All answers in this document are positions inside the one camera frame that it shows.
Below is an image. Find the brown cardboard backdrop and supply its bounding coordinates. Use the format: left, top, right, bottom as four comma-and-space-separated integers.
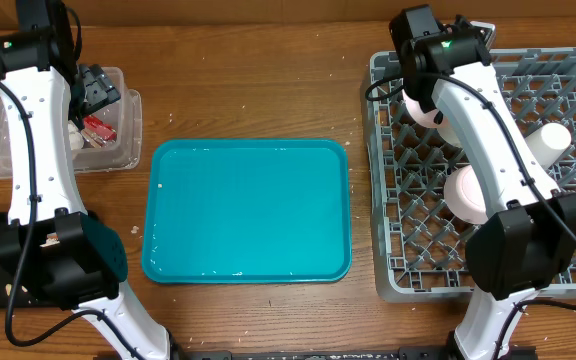
0, 0, 576, 31

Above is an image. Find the grey plastic dish rack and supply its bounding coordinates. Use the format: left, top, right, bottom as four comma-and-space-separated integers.
360, 47, 576, 302

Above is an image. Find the large pink plate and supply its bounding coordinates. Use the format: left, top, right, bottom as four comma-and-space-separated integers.
402, 90, 449, 128

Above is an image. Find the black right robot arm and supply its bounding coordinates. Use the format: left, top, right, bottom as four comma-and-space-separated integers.
389, 5, 576, 359

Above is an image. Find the white paper napkin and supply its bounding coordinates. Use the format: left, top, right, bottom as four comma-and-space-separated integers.
68, 121, 85, 151

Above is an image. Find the white upside-down cup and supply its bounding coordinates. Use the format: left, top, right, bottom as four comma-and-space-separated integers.
525, 123, 572, 169

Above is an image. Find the clear plastic bin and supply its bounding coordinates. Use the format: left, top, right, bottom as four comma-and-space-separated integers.
0, 67, 143, 179

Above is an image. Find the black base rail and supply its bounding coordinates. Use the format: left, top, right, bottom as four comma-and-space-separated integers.
92, 344, 539, 360

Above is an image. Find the teal plastic tray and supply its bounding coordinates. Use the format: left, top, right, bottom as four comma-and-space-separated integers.
141, 139, 352, 284

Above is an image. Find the pale green bowl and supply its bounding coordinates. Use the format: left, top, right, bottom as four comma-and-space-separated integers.
437, 122, 462, 148

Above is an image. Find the red snack wrapper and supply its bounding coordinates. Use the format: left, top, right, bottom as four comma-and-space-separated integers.
80, 115, 117, 148

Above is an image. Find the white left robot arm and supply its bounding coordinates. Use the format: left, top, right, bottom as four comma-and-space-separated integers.
0, 1, 183, 359

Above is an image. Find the orange carrot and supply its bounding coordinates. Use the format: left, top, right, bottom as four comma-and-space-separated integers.
40, 233, 59, 247

